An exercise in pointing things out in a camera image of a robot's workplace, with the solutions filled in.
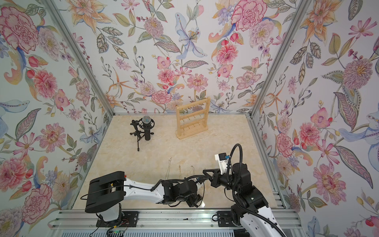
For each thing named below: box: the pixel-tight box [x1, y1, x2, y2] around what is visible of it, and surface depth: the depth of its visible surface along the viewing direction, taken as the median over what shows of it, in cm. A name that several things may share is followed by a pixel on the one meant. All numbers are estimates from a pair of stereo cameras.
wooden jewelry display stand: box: [175, 96, 211, 140], surface depth 106 cm
